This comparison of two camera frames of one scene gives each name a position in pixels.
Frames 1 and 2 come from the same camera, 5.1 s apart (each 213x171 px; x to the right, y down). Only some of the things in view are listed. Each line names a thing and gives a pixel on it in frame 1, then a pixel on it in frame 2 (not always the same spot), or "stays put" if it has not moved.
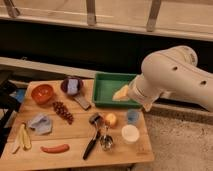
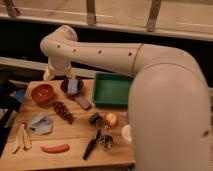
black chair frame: [11, 106] stays put
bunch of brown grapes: [62, 111] stays put
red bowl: [42, 94] stays put
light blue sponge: [72, 86] stays put
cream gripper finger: [148, 106] → [69, 73]
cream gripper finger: [122, 95] → [48, 75]
